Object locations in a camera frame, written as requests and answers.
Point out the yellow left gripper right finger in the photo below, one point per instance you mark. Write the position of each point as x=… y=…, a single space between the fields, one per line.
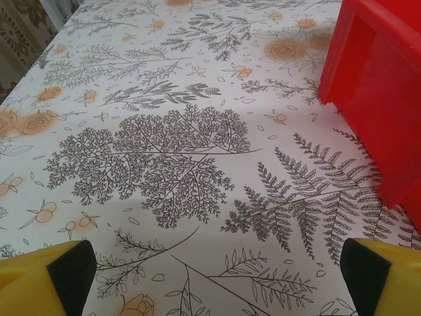
x=394 y=289

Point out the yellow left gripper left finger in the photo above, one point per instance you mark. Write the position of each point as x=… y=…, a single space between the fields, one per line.
x=29 y=289

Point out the red plastic bin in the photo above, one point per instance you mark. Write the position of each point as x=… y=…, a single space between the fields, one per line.
x=378 y=82

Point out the floral patterned tablecloth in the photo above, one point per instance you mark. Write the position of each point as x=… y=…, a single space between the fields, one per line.
x=197 y=82

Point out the aluminium frame post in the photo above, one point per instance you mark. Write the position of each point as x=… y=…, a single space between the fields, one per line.
x=60 y=10

